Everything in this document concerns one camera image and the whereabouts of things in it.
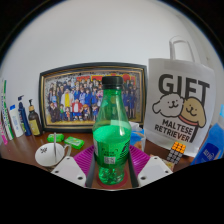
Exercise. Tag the green white printed tube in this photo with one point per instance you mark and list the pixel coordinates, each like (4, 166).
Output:
(6, 113)

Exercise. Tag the pink printed tube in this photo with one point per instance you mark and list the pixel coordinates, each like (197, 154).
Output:
(2, 133)

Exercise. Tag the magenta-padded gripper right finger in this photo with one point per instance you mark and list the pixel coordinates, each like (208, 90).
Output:
(155, 170)

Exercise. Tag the white stirrer stick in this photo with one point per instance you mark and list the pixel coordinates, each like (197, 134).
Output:
(55, 143)

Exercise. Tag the green plastic drink bottle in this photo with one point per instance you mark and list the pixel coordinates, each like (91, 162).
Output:
(111, 140)

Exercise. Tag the camouflage print paper cup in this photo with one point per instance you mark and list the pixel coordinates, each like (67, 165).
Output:
(46, 155)

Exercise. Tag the framed group picture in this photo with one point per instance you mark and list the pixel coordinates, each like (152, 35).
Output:
(66, 100)

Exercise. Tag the dark blue pump bottle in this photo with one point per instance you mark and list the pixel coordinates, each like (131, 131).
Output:
(24, 116)

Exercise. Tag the white printed gift bag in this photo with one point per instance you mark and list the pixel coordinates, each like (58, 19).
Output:
(180, 93)

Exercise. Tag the small beige box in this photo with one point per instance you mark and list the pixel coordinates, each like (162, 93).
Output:
(169, 164)

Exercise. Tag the puzzle cube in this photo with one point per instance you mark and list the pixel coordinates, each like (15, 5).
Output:
(176, 152)

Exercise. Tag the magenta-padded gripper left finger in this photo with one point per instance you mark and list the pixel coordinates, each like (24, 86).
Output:
(68, 170)

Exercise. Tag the white bottle with blue cap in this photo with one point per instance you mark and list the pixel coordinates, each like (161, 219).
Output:
(16, 123)

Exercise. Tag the dark pump bottle yellow label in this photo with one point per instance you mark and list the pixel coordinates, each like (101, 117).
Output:
(34, 123)

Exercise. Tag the blue refill pouch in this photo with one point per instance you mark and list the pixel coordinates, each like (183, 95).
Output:
(210, 146)

